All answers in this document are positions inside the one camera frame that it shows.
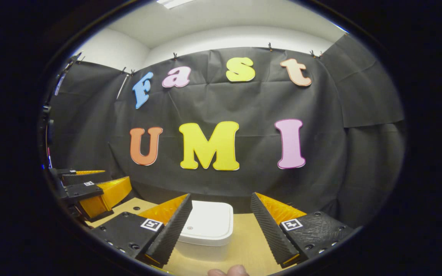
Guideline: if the white desktop garbage bin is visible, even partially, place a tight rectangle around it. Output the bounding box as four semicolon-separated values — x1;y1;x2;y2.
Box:
175;200;234;262

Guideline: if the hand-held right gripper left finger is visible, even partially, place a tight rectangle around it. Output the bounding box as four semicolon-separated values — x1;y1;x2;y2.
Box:
90;193;193;268

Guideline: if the ceiling light panel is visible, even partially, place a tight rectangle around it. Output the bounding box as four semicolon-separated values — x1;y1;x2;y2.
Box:
157;0;196;9

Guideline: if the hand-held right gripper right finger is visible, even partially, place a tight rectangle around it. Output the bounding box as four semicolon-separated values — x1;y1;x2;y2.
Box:
250;192;355;268

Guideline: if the black backdrop cloth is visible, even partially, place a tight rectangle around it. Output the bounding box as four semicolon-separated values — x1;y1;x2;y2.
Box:
46;34;406;230

